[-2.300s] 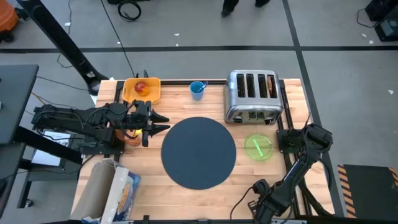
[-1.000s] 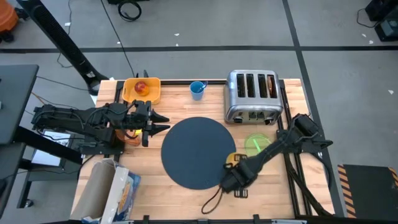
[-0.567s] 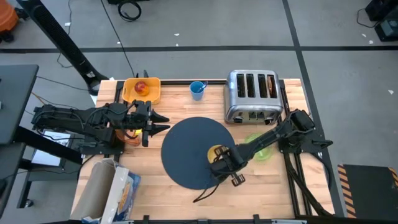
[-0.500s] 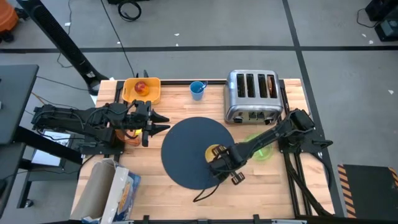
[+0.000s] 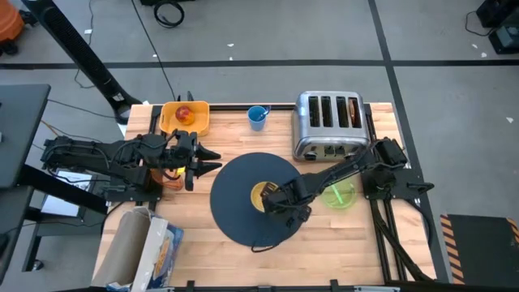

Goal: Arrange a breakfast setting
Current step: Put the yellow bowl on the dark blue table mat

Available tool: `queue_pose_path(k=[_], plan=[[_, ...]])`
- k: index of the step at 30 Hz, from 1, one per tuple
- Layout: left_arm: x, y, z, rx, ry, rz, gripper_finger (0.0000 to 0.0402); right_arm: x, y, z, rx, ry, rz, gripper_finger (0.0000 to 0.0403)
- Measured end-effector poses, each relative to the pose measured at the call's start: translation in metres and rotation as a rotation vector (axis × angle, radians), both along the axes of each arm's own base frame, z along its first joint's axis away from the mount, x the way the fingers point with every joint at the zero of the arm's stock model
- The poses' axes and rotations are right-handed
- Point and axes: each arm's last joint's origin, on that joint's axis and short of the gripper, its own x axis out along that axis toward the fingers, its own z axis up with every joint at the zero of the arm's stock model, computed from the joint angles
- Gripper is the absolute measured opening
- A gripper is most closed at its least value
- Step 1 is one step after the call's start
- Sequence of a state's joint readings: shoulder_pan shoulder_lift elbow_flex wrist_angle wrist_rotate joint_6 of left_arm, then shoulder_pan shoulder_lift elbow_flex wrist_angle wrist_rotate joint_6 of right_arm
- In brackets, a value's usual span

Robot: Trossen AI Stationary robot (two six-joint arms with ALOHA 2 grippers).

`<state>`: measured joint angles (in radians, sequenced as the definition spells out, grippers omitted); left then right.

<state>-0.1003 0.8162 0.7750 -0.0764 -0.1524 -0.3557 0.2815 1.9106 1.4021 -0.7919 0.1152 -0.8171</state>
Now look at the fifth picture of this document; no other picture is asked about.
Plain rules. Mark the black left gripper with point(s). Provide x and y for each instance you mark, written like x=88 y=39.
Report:
x=182 y=150

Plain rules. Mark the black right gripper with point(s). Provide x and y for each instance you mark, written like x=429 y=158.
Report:
x=290 y=200

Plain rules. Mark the blue patterned bowl yellow inside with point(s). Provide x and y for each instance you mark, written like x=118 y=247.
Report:
x=256 y=196

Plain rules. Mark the orange transparent cup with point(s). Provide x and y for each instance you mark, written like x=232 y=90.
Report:
x=172 y=184

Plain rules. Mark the blue plastic cup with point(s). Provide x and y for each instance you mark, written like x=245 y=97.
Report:
x=255 y=119

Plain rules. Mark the green transparent plate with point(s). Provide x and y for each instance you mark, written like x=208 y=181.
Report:
x=342 y=198

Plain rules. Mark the blue cereal box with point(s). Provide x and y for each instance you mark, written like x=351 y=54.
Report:
x=129 y=247

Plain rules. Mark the brown toast slice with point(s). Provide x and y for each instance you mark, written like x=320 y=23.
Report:
x=355 y=112

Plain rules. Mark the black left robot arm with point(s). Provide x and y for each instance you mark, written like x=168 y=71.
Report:
x=93 y=156

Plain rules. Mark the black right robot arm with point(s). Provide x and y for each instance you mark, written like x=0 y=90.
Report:
x=344 y=168

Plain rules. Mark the round dark blue placemat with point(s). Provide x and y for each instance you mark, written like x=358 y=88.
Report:
x=233 y=203

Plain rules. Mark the yellow plastic tray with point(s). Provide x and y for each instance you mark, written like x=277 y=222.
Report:
x=200 y=121

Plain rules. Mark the red yellow apple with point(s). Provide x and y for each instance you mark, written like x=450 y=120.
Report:
x=185 y=115

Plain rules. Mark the silver four-slot toaster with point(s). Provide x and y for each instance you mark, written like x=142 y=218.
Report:
x=330 y=140

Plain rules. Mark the white paper sheet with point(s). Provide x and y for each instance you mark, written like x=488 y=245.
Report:
x=61 y=204

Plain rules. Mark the black desk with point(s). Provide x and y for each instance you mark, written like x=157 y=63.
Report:
x=20 y=130

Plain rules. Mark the black mat hazard stripes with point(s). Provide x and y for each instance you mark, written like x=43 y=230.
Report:
x=482 y=247

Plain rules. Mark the orange bucket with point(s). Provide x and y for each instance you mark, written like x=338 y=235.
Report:
x=9 y=20

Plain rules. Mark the black floor equipment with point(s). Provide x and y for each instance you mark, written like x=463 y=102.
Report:
x=503 y=28

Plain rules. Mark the black aluminium table frame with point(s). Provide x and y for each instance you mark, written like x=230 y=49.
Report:
x=227 y=107

